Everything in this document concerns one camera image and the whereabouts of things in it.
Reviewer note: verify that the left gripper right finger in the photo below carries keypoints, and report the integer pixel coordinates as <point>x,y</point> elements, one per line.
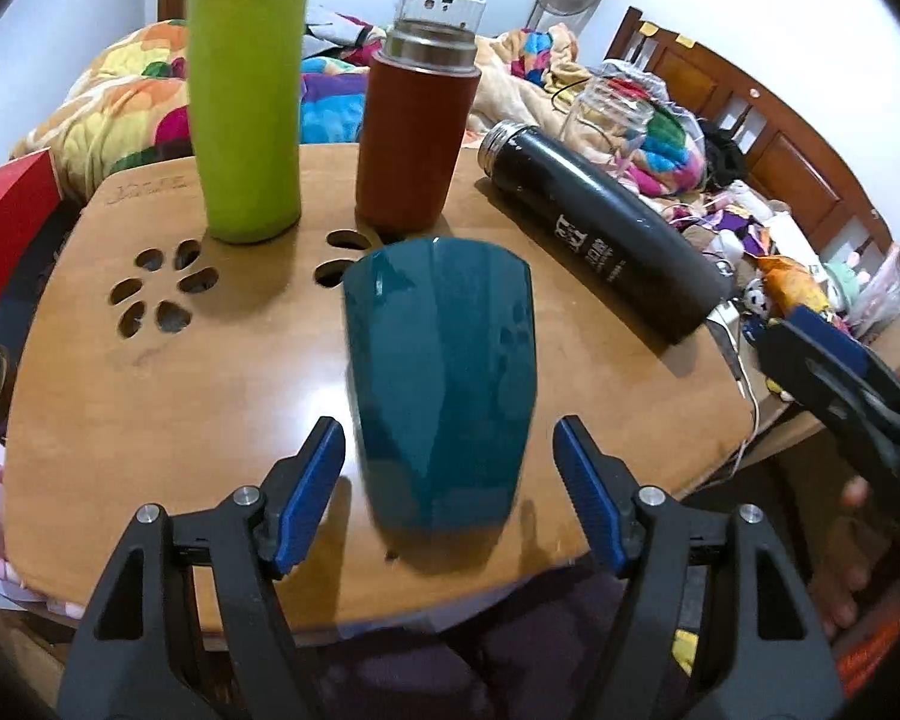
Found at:
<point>761,653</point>

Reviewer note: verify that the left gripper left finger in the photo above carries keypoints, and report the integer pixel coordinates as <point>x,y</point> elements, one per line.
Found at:
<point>185,621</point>

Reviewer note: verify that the teal ceramic cup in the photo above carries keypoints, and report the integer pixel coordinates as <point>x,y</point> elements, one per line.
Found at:
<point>442,355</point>

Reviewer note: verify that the right hand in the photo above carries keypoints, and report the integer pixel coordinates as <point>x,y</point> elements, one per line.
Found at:
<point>850,554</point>

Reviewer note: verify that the orange snack bag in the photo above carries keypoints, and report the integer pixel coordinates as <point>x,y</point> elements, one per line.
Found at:
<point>788,284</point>

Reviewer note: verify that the wooden bed headboard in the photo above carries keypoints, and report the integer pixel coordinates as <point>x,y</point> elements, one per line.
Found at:
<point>785,157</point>

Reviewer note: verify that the black clothing pile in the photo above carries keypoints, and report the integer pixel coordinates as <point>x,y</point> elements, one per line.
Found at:
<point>726,163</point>

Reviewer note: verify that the black thermos bottle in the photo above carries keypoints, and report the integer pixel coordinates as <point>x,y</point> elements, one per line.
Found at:
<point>667,283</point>

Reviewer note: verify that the clear glass jar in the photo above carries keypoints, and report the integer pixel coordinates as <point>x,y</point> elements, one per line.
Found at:
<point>608,122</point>

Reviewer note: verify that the red box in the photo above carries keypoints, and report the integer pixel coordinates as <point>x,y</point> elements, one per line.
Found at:
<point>29,193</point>

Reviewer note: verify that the colourful patchwork blanket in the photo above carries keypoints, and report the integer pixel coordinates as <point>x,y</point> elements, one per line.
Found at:
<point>129,107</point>

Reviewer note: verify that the red thermos bottle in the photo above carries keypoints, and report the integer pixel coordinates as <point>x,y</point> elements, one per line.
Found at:
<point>421,86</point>

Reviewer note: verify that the white suitcase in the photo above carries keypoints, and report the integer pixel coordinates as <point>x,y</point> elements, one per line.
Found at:
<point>461,14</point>

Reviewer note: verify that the green glass bottle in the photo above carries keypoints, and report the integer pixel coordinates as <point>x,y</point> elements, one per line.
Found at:
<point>244,107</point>

